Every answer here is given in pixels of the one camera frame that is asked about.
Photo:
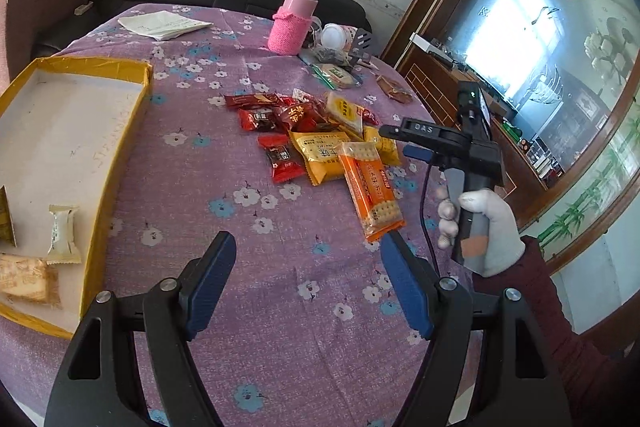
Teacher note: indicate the purple floral tablecloth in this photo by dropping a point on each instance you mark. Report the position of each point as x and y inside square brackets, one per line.
[250, 257]

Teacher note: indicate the white paper sheet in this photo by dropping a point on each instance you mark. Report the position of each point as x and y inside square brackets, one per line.
[160, 24]

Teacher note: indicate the yellow orange biscuit packet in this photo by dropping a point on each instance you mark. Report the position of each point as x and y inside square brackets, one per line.
[344, 109]

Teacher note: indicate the wooden glass-front cabinet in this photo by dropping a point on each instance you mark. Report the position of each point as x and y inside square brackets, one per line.
[435, 72]

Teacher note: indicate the dark red snack packet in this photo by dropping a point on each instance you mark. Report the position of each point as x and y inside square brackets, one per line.
[295, 117]

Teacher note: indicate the green white snack packet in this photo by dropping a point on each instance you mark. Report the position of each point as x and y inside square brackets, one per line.
[336, 74]

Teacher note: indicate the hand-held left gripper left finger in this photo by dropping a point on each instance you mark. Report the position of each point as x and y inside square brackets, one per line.
[212, 282]

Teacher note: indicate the white jar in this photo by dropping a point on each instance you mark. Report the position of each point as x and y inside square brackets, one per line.
[335, 37]

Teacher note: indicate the large yellow biscuit packet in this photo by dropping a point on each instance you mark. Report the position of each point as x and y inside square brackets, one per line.
[317, 154]

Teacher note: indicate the pink knit-sleeved bottle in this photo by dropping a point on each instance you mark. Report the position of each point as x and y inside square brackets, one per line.
[290, 24]

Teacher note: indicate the white remote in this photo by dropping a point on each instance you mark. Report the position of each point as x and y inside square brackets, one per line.
[83, 8]

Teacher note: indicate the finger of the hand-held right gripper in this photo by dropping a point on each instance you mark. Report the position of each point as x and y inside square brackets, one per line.
[417, 152]
[420, 131]

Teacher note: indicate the brown snack packet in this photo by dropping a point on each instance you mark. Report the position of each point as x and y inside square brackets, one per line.
[395, 90]

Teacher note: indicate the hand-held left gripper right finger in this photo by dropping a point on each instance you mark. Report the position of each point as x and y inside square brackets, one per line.
[407, 292]

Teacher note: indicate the small white snack packet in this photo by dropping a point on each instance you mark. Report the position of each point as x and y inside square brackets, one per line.
[64, 234]

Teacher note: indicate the orange cracker packet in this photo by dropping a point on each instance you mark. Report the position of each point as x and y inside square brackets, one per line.
[370, 192]

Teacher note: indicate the small yellow snack packet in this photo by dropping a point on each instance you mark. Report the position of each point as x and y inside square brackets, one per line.
[385, 147]

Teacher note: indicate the black slotted spatula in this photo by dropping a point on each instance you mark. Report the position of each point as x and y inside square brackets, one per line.
[361, 43]

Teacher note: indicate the white flat device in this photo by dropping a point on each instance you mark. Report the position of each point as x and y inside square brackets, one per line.
[432, 48]

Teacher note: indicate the person's right hand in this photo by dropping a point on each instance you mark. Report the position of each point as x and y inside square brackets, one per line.
[500, 237]

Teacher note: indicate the red candy with dark label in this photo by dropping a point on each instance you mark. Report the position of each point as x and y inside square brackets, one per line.
[255, 119]
[280, 157]

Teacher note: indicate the person's right forearm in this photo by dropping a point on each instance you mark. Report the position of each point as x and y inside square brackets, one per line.
[550, 307]

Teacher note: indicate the beige cracker packet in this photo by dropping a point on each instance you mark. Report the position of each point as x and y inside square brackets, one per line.
[30, 279]

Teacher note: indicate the dark crumpled wrapper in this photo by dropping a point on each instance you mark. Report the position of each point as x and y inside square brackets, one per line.
[325, 54]

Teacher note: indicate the small red snack packet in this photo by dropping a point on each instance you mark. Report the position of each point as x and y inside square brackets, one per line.
[369, 113]

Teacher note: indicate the yellow cardboard box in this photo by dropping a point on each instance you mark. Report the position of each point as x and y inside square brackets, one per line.
[60, 132]

